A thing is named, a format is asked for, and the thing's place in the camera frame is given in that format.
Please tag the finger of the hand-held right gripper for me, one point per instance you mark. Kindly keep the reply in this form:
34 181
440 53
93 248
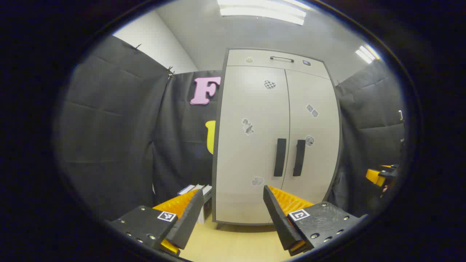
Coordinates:
373 175

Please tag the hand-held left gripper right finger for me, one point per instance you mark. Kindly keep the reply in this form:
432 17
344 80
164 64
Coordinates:
278 218

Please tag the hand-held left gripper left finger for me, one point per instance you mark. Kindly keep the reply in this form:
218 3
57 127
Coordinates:
187 218

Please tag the grey cabinet door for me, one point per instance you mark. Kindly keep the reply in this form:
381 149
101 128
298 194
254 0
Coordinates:
247 163
322 163

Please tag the grey double-door shoe cabinet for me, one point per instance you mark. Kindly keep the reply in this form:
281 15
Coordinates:
236 58

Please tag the white and black book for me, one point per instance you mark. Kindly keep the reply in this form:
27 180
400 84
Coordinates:
206 207

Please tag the blue book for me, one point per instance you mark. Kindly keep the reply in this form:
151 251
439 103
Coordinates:
185 190

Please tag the beige book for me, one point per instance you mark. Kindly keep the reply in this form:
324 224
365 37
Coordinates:
198 187

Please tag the black backdrop cloth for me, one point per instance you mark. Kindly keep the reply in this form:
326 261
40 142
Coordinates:
109 145

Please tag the small ceiling light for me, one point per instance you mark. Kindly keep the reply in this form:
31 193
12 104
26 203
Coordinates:
367 54

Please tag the long ceiling light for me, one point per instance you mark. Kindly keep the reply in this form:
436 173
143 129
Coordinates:
262 12

